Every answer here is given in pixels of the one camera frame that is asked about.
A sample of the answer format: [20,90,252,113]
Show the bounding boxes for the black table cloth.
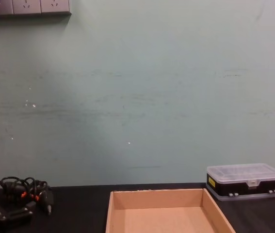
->
[0,180,275,233]

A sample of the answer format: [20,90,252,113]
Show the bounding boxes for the shallow brown cardboard tray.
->
[105,188,237,233]

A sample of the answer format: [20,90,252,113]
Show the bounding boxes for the clear plastic case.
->
[206,163,275,201]

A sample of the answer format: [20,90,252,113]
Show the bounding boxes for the black corded tool orange parts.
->
[0,176,55,216]

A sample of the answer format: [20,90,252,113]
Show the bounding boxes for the grey wall socket panel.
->
[0,0,72,17]

